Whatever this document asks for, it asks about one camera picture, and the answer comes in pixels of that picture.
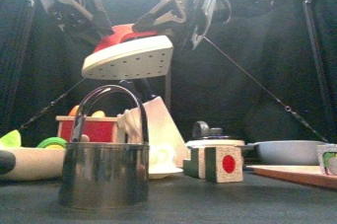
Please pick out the white toy kettle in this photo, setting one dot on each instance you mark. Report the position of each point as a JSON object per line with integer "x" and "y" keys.
{"x": 163, "y": 126}

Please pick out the light green toy leaf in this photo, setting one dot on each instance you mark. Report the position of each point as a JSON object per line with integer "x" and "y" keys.
{"x": 11, "y": 139}

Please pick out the grey toy pan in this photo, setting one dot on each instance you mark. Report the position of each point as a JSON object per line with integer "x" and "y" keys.
{"x": 287, "y": 153}

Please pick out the diagonal frame brace rod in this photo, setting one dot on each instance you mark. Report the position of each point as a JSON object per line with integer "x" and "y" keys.
{"x": 263, "y": 85}
{"x": 48, "y": 107}

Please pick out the green stepped wooden block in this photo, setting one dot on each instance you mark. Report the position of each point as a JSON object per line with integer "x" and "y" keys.
{"x": 193, "y": 167}

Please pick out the white toy cup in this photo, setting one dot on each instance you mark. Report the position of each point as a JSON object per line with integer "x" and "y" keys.
{"x": 161, "y": 157}

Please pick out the white cube with green print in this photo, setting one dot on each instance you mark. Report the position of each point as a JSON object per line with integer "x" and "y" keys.
{"x": 328, "y": 160}

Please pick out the black vertical frame post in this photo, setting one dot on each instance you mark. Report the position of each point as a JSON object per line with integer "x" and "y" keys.
{"x": 316, "y": 63}

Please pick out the wooden cutting board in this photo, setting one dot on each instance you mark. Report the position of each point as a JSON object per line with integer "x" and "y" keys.
{"x": 303, "y": 174}

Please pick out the white saucer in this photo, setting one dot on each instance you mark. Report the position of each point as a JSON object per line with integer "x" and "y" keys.
{"x": 168, "y": 171}

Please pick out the yellow toy fruit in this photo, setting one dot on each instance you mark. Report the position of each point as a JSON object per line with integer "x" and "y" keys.
{"x": 99, "y": 114}

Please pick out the white cube with red dot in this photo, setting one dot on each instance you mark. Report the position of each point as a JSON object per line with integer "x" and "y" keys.
{"x": 228, "y": 164}

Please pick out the red and white toy iron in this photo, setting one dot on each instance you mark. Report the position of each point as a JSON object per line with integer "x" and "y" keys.
{"x": 132, "y": 60}

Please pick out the red wooden box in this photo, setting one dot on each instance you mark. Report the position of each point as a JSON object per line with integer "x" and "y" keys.
{"x": 99, "y": 131}

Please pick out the white pot with black lid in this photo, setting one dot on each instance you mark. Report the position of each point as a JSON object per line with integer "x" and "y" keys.
{"x": 215, "y": 141}

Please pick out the orange toy fruit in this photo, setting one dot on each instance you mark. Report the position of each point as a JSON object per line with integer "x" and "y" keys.
{"x": 73, "y": 112}

